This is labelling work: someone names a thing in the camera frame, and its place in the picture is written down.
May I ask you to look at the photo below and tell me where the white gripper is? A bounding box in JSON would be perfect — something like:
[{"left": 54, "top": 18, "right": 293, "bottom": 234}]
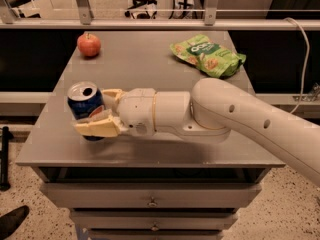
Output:
[{"left": 72, "top": 88, "right": 156, "bottom": 137}]

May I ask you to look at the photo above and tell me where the blue pepsi can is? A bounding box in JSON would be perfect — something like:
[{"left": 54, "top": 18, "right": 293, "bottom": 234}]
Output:
[{"left": 66, "top": 81, "right": 107, "bottom": 142}]

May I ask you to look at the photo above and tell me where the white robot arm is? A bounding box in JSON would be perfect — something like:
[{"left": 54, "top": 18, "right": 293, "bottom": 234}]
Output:
[{"left": 73, "top": 78, "right": 320, "bottom": 186}]

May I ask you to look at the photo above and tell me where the red apple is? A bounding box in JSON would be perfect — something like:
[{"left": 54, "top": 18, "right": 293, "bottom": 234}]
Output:
[{"left": 77, "top": 33, "right": 101, "bottom": 57}]

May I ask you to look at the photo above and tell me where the grey drawer cabinet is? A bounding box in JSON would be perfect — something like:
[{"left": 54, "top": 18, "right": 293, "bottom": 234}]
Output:
[{"left": 15, "top": 30, "right": 287, "bottom": 240}]

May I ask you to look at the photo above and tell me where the top grey drawer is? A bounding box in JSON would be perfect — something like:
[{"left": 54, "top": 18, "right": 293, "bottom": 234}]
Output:
[{"left": 41, "top": 183, "right": 261, "bottom": 209}]

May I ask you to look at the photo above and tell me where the grey drawer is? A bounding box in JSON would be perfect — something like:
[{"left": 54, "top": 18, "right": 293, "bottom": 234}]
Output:
[
  {"left": 89, "top": 230, "right": 223, "bottom": 240},
  {"left": 41, "top": 183, "right": 261, "bottom": 209},
  {"left": 71, "top": 209, "right": 238, "bottom": 230}
]

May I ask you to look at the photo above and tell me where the black floor stand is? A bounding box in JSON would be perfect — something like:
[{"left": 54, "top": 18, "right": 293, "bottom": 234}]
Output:
[{"left": 0, "top": 126, "right": 13, "bottom": 191}]

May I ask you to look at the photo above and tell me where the green chip bag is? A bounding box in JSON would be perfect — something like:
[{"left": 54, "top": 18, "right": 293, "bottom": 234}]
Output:
[{"left": 170, "top": 34, "right": 246, "bottom": 78}]

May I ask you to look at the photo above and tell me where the middle grey drawer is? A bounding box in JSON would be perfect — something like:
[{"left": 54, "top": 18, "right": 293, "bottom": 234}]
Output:
[{"left": 71, "top": 209, "right": 238, "bottom": 230}]

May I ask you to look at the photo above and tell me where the black office chair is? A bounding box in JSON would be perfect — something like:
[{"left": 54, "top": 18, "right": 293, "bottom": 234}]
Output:
[{"left": 124, "top": 0, "right": 157, "bottom": 19}]

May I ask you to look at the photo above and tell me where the bottom grey drawer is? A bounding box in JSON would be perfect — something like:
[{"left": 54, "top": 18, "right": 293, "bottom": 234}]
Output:
[{"left": 89, "top": 230, "right": 223, "bottom": 240}]

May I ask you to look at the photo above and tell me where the metal railing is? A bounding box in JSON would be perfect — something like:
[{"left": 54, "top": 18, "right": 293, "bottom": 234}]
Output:
[{"left": 1, "top": 0, "right": 320, "bottom": 31}]

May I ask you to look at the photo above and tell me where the black shoe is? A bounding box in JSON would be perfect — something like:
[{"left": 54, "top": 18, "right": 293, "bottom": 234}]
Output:
[{"left": 0, "top": 205, "right": 29, "bottom": 240}]

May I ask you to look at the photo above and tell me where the white cable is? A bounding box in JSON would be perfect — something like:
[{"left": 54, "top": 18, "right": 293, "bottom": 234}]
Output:
[{"left": 283, "top": 16, "right": 311, "bottom": 114}]

